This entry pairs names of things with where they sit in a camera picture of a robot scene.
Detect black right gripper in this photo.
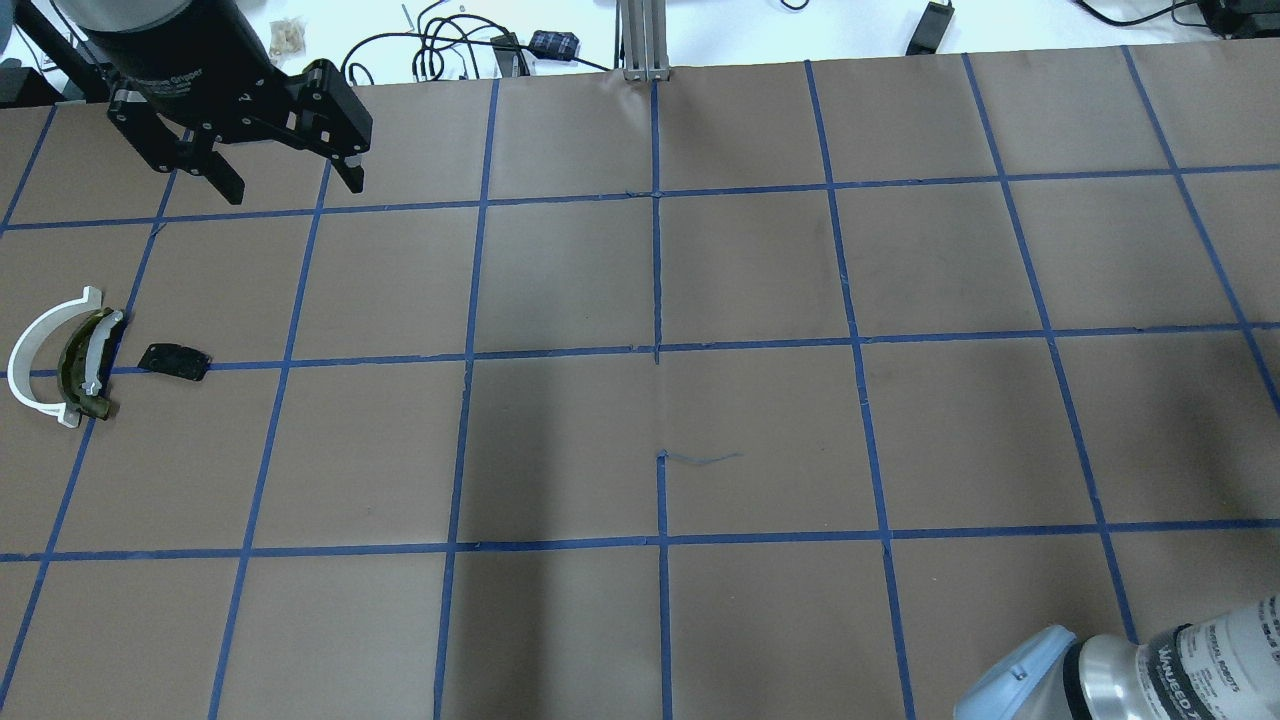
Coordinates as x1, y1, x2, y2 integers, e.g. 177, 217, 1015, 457
60, 1, 372, 206

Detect black flat plastic part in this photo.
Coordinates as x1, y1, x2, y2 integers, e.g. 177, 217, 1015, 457
136, 342, 212, 382

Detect olive curved plastic part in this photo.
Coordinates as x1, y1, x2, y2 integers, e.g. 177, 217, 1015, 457
58, 307, 127, 420

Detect small blue checkered box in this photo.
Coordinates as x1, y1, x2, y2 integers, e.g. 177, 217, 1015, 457
527, 29, 581, 61

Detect white curved plastic part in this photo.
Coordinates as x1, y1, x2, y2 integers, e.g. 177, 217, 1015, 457
6, 286, 104, 429

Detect black power adapter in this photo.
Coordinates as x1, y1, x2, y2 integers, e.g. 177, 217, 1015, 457
905, 1, 955, 56

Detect aluminium frame post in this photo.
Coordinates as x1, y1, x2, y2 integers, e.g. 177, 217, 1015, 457
614, 0, 671, 82

